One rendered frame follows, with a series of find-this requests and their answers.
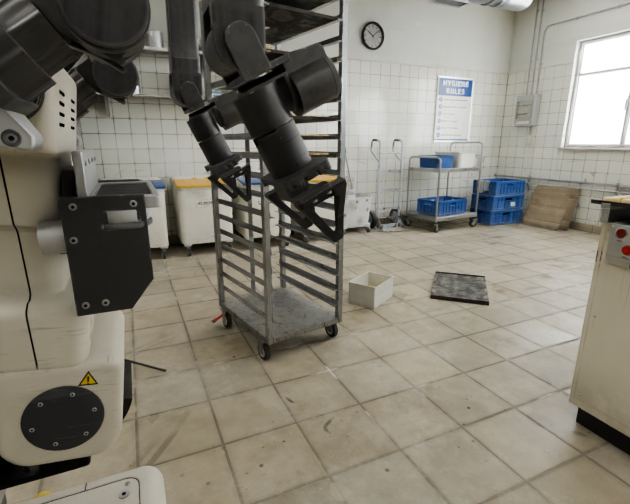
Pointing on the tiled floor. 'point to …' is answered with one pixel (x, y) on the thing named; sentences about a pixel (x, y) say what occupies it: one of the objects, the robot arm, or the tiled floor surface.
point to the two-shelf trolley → (446, 191)
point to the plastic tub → (370, 289)
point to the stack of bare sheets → (460, 288)
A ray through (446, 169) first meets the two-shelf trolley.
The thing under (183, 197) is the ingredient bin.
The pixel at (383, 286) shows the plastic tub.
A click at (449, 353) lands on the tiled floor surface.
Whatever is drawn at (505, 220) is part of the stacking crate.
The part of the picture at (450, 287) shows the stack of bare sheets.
